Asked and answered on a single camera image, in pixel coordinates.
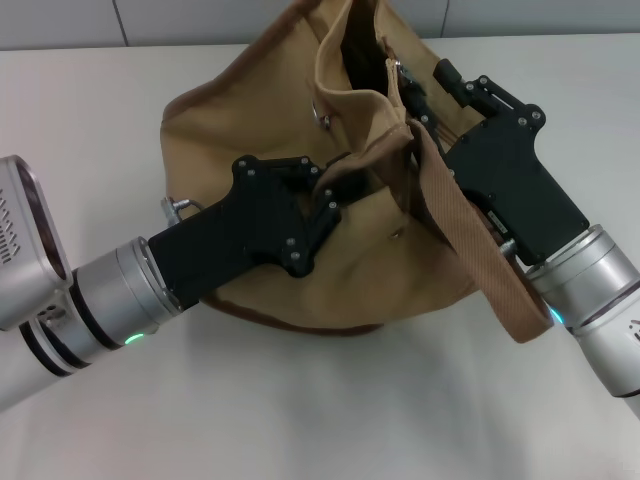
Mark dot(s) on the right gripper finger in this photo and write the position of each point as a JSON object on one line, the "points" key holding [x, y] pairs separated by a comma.
{"points": [[420, 105], [475, 95]]}

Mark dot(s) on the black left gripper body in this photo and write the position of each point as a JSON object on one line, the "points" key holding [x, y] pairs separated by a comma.
{"points": [[235, 235]]}

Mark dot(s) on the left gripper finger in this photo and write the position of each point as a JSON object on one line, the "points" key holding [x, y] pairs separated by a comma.
{"points": [[322, 225], [300, 175]]}

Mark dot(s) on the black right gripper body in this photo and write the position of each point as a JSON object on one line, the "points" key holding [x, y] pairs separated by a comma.
{"points": [[515, 180]]}

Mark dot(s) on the khaki canvas food bag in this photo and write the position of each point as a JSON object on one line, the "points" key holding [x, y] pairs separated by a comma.
{"points": [[240, 125]]}

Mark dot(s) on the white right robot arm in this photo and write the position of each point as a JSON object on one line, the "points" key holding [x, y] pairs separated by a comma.
{"points": [[590, 280]]}

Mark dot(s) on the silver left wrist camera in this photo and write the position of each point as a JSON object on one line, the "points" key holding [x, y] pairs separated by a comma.
{"points": [[25, 240]]}

